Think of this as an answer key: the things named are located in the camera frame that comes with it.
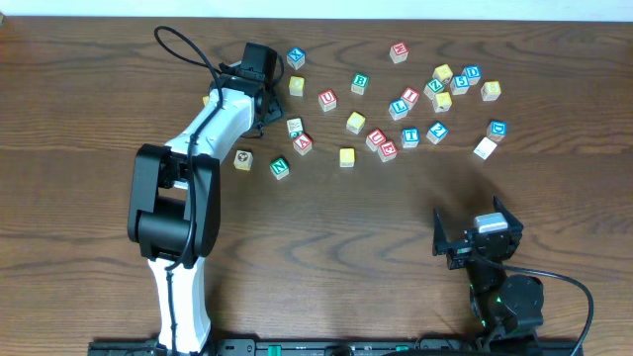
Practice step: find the blue 2 block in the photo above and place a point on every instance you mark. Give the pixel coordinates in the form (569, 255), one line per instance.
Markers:
(436, 133)

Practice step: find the yellow o block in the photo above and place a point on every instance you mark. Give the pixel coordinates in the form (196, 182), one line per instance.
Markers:
(346, 157)
(297, 86)
(355, 123)

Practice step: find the red e block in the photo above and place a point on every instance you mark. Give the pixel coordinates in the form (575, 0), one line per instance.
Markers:
(387, 151)
(399, 52)

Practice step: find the red U block upper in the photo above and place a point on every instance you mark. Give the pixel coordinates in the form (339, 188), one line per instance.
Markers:
(327, 100)

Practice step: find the blue D block upper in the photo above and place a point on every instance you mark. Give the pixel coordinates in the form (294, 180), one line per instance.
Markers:
(473, 74)

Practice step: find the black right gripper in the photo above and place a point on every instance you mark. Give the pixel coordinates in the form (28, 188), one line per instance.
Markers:
(465, 245)

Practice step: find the blue T block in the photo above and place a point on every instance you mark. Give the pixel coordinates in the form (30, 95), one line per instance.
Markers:
(410, 138)

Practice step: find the green N block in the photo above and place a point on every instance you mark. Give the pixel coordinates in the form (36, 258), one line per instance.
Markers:
(280, 168)

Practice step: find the red u block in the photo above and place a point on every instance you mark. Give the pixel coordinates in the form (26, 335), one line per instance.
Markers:
(374, 139)
(327, 100)

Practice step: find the yellow 8 block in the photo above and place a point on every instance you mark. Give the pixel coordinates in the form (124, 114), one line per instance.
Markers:
(490, 91)

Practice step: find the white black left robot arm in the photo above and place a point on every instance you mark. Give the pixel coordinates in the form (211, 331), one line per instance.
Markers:
(175, 205)

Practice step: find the red E block lower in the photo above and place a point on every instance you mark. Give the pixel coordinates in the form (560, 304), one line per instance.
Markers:
(387, 151)

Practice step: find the blue L block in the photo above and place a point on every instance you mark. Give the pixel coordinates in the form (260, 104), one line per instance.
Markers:
(398, 109)

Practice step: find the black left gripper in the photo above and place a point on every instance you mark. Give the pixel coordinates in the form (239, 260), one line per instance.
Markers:
(272, 112)

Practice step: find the red E block top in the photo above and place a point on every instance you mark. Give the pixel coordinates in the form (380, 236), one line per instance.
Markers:
(399, 52)

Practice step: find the yellow block top right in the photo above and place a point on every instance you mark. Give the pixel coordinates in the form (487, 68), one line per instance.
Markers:
(443, 73)

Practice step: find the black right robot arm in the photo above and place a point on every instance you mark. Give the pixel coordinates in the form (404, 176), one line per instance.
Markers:
(509, 307)

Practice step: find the green Z block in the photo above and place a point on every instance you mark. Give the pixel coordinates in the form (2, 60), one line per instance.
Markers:
(433, 87)

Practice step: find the wooden block green edge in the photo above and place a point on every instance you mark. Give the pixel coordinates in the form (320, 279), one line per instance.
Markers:
(295, 127)

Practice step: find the yellow block with hammer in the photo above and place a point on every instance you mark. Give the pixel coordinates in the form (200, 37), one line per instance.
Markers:
(441, 102)

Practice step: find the green B block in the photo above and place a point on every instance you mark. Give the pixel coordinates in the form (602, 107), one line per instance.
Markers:
(359, 83)

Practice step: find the blue d block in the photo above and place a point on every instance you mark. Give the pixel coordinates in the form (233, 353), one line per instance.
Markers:
(497, 131)
(473, 74)

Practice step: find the red U block lower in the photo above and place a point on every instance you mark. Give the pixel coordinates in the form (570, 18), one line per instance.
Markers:
(374, 139)

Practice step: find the blue X block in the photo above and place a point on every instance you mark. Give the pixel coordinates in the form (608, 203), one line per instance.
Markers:
(296, 58)

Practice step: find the blue 5 block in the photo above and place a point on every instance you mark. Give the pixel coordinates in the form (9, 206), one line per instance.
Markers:
(459, 85)

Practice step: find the plain wooden tilted block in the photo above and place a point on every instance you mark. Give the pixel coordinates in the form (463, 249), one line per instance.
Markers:
(485, 148)

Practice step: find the red I block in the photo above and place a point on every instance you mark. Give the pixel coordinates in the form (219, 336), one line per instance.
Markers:
(410, 97)

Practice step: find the blue D block right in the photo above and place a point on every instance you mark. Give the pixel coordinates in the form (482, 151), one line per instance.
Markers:
(497, 131)

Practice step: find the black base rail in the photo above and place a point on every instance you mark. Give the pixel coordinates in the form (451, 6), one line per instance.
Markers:
(423, 346)

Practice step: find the wooden block flower picture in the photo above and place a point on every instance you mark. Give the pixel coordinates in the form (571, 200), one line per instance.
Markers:
(243, 160)

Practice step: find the red A block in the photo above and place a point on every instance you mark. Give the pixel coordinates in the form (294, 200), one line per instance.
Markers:
(303, 144)

